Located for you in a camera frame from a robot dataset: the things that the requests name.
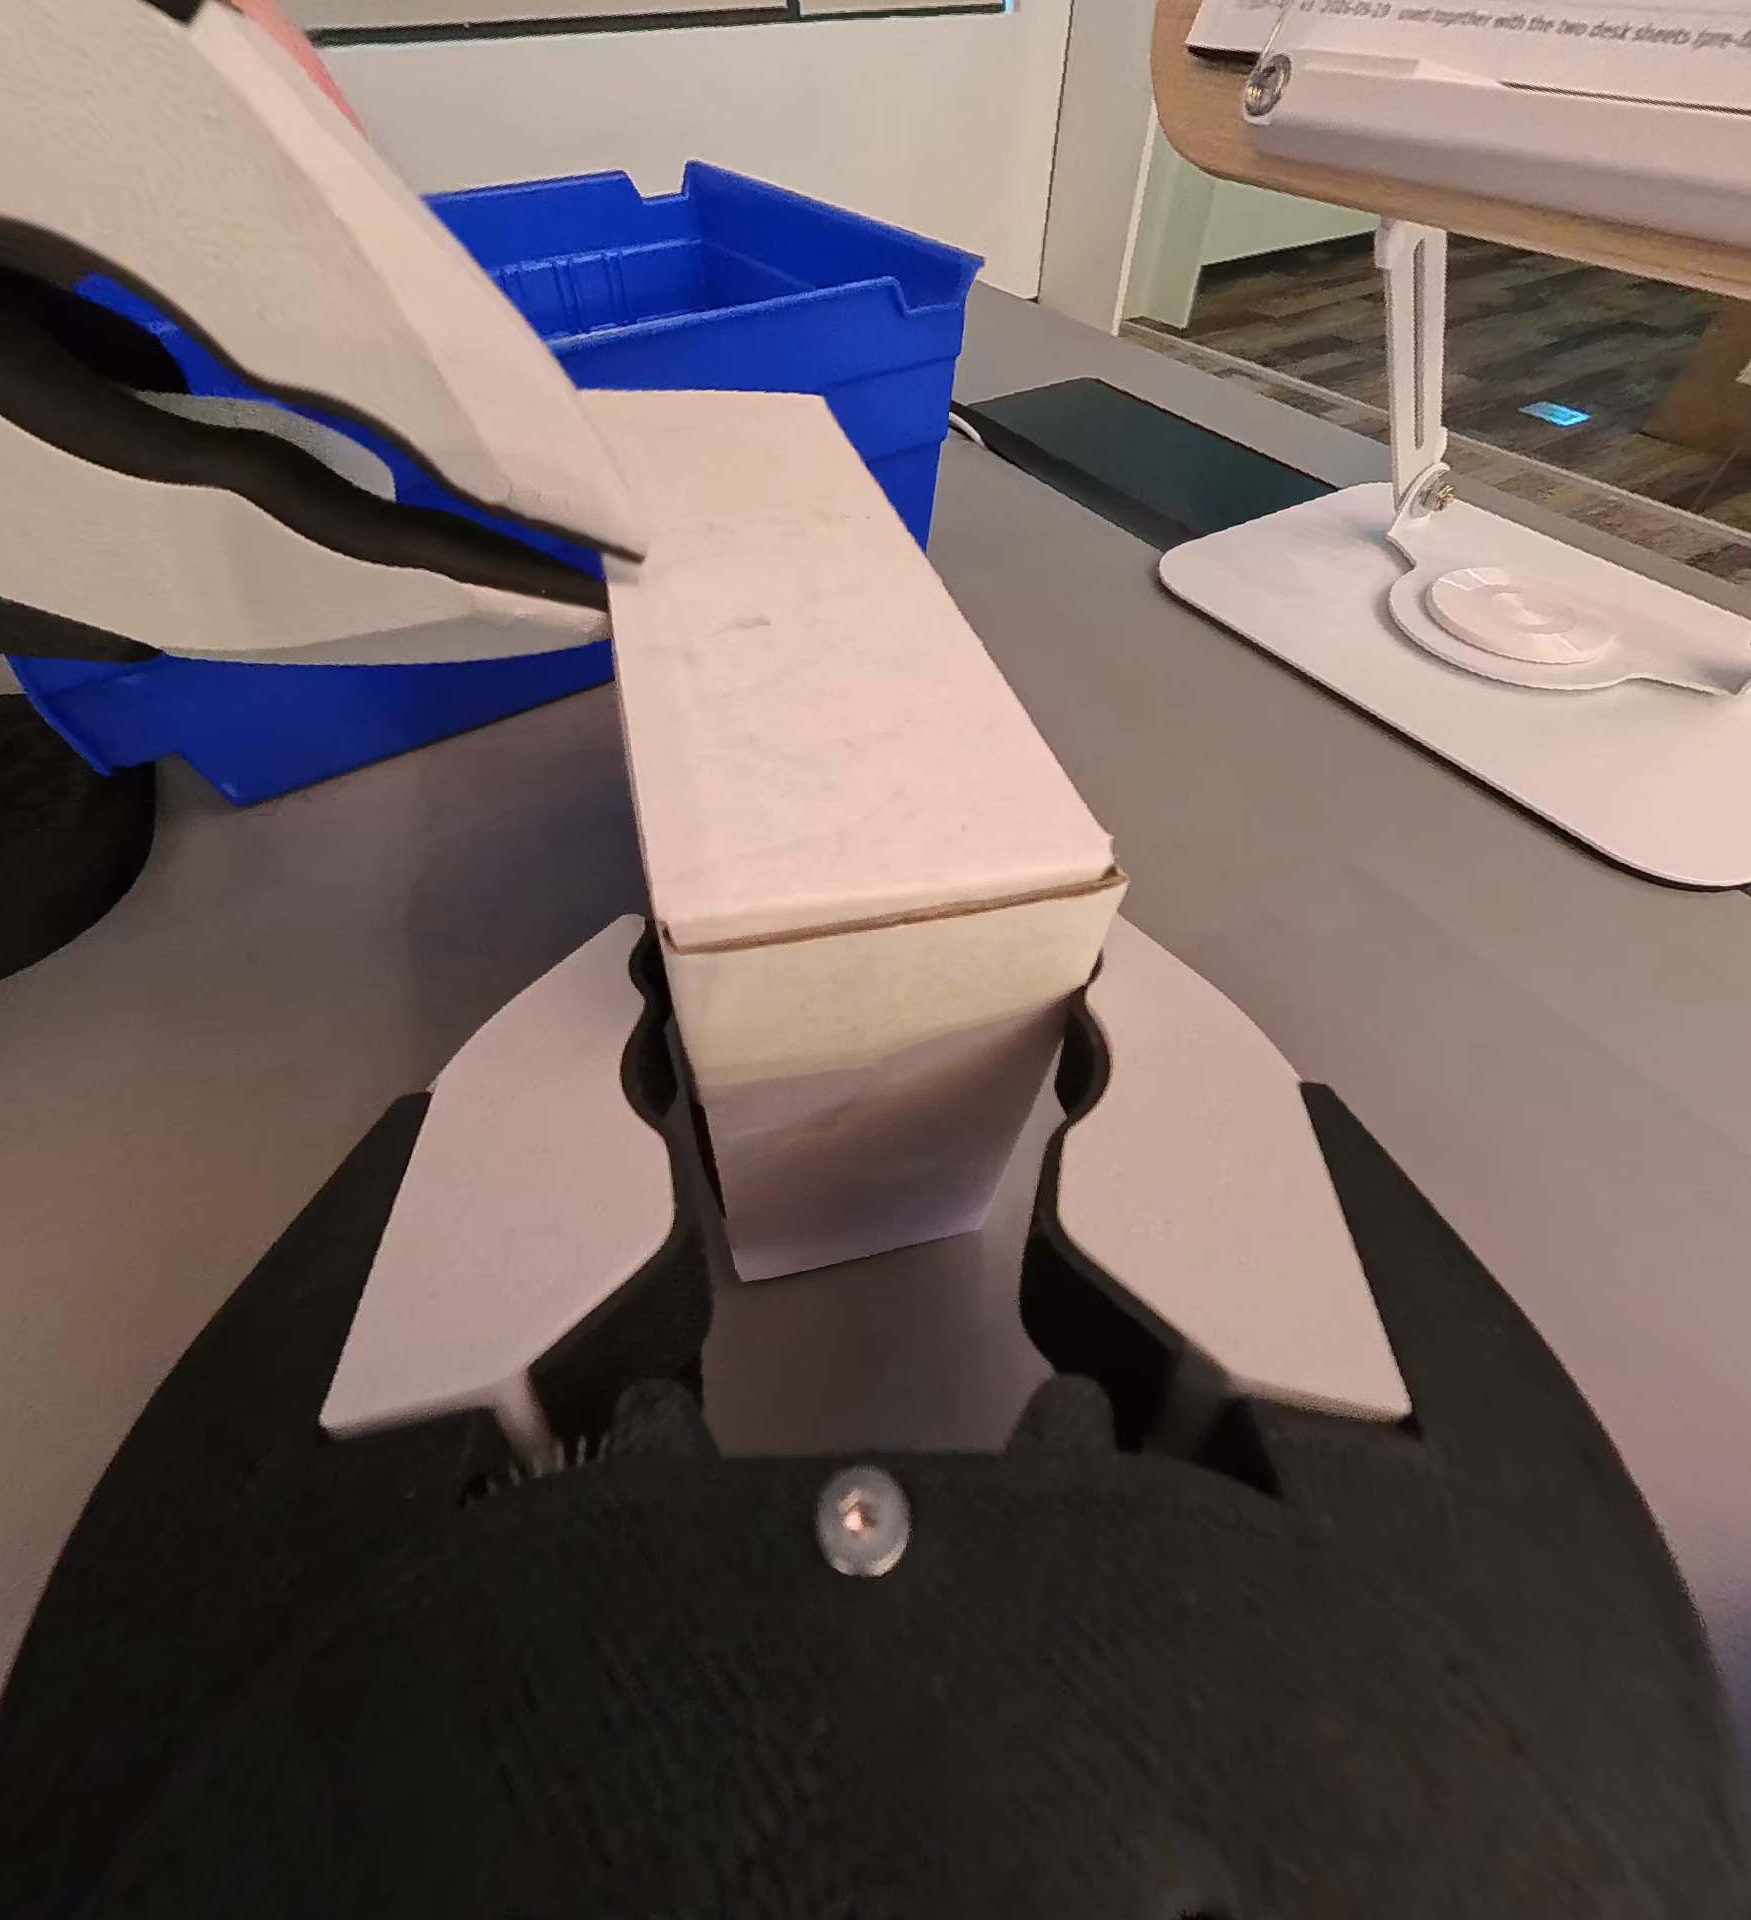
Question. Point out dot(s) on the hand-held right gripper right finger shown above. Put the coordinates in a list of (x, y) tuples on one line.
[(1221, 1200)]

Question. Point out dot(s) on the instruction sheet on stand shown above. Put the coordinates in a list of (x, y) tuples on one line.
[(1192, 105)]

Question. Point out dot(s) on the white cardboard box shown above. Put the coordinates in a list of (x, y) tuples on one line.
[(816, 677)]

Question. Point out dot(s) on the black mesh office chair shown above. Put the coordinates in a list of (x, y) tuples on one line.
[(5, 855)]

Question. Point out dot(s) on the dark rectangular table panel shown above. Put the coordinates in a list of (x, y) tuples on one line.
[(1144, 450)]

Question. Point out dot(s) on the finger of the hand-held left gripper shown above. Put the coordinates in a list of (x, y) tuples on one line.
[(96, 556), (140, 151)]

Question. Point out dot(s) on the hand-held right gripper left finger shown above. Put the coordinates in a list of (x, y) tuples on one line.
[(516, 1200)]

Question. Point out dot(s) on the blue plastic bin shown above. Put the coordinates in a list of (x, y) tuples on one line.
[(816, 346)]

